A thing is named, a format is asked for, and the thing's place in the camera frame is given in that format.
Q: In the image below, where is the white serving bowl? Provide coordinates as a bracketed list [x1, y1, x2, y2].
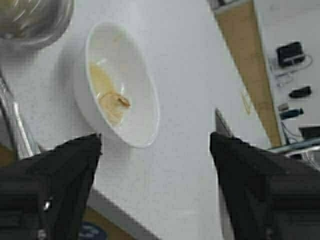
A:
[72, 22, 160, 148]

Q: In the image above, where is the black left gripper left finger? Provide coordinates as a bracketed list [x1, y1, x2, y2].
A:
[0, 133, 102, 240]

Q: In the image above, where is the black device on floor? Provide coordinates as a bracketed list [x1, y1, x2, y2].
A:
[275, 41, 306, 68]

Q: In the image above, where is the left blue recycle sticker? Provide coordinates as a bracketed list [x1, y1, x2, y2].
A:
[78, 221, 108, 240]

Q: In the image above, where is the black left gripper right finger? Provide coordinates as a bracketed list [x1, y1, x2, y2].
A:
[210, 132, 320, 240]

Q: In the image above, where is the wooden recycle counter cabinet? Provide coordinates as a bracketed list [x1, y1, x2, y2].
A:
[215, 0, 282, 147]

